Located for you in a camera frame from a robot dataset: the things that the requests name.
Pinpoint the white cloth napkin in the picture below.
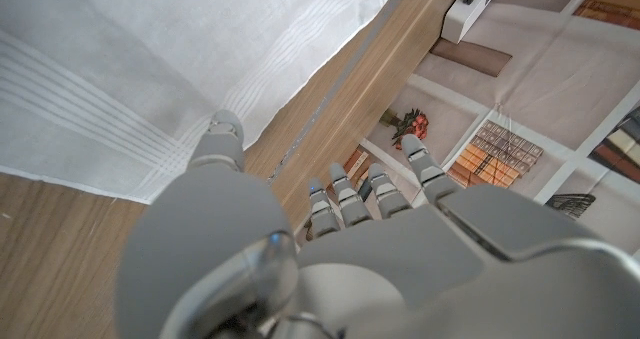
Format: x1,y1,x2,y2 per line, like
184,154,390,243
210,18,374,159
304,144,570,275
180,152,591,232
0,0,404,206

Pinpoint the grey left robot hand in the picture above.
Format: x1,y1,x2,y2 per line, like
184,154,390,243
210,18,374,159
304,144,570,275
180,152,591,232
114,109,640,339

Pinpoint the white power strip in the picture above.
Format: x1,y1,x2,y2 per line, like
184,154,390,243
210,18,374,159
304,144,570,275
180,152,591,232
440,0,506,46

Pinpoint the printed bookshelf backdrop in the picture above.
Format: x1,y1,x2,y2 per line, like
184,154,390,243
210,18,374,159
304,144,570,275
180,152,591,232
294,0,640,261

